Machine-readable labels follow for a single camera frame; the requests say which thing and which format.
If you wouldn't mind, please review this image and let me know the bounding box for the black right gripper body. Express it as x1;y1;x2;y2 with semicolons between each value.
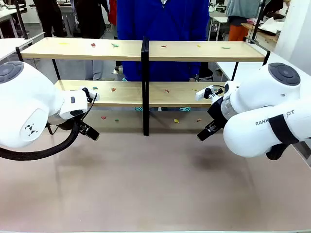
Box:
207;97;229;127

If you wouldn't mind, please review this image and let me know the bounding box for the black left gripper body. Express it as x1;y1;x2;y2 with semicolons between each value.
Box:
72;117;89;134

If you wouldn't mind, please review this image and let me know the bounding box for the white side table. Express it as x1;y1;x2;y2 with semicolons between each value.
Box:
215;52;311;83
0;31;47;61

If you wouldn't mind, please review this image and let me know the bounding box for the person in orange trousers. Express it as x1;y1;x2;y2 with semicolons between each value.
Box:
225;0;264;42

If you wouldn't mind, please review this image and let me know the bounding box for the wooden background table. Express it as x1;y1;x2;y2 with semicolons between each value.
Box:
242;21;280;44

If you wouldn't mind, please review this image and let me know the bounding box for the black stand pole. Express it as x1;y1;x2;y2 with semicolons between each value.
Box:
14;0;29;39
252;0;266;43

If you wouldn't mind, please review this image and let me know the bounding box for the white paper sheet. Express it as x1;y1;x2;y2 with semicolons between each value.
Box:
259;18;285;34

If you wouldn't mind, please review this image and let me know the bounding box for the person in blue jacket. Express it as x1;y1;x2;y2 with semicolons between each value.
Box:
116;0;210;82

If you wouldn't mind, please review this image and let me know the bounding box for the person in dark coat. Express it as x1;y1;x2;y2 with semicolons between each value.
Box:
72;0;109;39

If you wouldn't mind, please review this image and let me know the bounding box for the person in black clothes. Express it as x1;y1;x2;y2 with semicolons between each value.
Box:
33;0;68;38

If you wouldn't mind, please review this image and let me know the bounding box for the person in red jacket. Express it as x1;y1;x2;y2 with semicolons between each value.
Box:
108;0;118;26

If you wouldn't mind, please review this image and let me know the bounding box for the white background desk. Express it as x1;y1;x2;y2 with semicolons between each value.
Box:
0;3;27;25

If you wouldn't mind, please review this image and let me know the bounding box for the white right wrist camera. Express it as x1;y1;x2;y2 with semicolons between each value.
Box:
195;84;224;101

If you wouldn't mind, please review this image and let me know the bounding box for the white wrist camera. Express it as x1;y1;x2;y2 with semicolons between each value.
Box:
195;84;224;101
81;86;100;104

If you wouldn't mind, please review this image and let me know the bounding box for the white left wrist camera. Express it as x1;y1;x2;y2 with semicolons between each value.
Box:
81;86;100;104

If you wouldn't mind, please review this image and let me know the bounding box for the black velcro strap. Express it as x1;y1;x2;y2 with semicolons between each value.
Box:
268;114;300;146

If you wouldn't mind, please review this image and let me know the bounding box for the black frame wooden shelf rack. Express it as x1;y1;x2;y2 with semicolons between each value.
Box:
16;36;272;136

